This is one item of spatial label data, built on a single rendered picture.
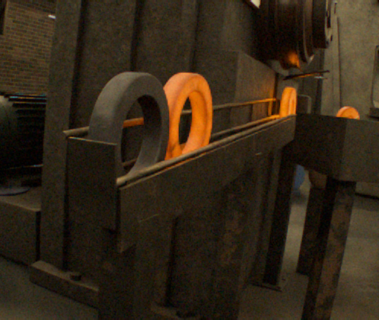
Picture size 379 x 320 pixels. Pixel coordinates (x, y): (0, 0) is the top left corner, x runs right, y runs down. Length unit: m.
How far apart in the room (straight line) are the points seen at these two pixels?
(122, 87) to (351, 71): 3.89
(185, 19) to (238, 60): 0.20
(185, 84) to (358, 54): 3.72
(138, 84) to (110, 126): 0.08
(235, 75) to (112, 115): 0.71
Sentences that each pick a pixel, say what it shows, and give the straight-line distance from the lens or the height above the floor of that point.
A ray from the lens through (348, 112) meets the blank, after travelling 2.03.
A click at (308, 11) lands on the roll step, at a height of 1.07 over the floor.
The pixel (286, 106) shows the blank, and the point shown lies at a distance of 1.55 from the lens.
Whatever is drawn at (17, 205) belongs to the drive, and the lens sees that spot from 1.76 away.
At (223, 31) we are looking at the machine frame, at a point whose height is 0.92.
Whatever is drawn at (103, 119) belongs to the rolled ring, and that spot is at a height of 0.68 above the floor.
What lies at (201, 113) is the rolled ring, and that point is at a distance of 0.81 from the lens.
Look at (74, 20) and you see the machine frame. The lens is 1.46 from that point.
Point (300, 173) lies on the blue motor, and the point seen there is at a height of 0.22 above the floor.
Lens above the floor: 0.71
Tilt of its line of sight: 8 degrees down
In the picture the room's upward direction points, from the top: 6 degrees clockwise
